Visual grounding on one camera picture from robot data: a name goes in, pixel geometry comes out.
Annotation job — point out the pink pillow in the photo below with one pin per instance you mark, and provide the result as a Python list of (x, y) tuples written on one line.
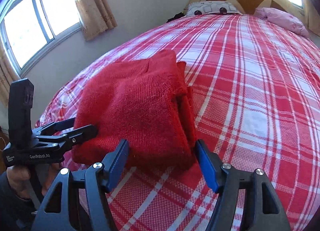
[(283, 20)]

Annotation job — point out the yellow curtain centre right panel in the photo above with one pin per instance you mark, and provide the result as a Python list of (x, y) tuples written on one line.
[(312, 17)]

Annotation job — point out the black cloth beside bed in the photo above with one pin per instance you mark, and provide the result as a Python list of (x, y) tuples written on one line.
[(176, 17)]

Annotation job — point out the red embroidered knit sweater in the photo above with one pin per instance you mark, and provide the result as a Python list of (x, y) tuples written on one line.
[(146, 102)]

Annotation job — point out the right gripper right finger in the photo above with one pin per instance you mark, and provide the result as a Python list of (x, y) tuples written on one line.
[(262, 207)]

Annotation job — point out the grey patterned pillow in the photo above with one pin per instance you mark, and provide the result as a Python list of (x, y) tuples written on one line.
[(211, 7)]

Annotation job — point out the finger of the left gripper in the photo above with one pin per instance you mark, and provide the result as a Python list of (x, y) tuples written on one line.
[(75, 136), (54, 127)]

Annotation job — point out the red white plaid bedspread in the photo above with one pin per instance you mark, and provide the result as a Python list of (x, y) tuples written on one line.
[(256, 103)]

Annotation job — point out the yellow curtain side window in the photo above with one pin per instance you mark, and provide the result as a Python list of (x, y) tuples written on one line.
[(96, 17)]

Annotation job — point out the person's left hand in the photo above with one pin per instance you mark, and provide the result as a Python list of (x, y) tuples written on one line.
[(19, 175)]

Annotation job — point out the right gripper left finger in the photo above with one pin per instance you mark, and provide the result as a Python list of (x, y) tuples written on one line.
[(77, 200)]

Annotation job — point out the side window frame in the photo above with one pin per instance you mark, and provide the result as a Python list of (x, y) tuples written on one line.
[(32, 28)]

